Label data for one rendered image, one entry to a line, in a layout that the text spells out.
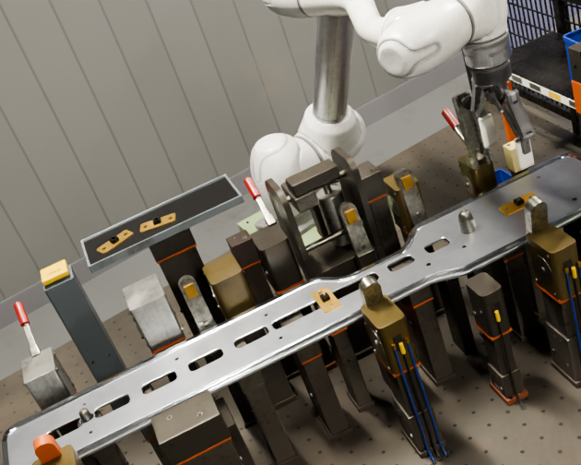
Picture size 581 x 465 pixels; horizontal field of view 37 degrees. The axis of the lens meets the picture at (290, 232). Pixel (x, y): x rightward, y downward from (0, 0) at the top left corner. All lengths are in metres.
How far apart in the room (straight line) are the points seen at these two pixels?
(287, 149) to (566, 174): 0.82
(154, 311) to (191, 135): 2.58
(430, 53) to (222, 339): 0.71
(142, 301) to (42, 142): 2.38
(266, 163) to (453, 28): 0.98
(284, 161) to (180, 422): 1.02
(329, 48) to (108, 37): 1.96
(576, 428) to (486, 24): 0.80
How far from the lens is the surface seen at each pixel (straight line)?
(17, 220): 4.20
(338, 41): 2.27
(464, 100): 1.90
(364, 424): 1.92
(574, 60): 2.07
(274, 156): 2.40
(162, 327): 1.83
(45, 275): 1.97
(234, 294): 1.84
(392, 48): 1.53
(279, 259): 1.88
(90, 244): 2.00
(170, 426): 1.60
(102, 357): 2.06
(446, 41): 1.56
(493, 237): 1.82
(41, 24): 4.02
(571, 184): 1.94
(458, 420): 1.87
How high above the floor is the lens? 2.02
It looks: 30 degrees down
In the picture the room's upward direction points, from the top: 21 degrees counter-clockwise
